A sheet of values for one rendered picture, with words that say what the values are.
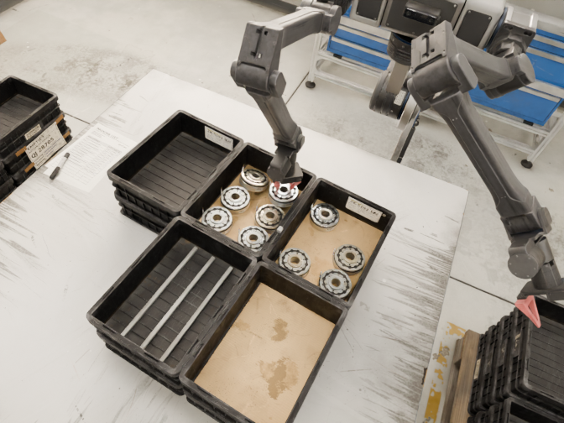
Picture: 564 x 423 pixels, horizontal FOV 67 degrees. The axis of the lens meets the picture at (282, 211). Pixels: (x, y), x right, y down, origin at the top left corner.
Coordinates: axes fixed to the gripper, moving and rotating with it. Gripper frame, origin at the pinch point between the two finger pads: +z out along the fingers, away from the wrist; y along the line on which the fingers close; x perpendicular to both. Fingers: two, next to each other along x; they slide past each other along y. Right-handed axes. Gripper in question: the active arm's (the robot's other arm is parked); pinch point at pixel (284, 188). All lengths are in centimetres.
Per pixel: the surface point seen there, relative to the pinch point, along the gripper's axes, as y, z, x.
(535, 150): 200, 83, 59
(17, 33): -137, 88, 257
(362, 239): 22.8, 7.8, -21.6
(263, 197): -6.2, 7.1, 2.6
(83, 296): -71, 18, -17
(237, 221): -17.7, 6.7, -5.7
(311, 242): 5.2, 7.3, -19.0
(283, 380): -16, 6, -60
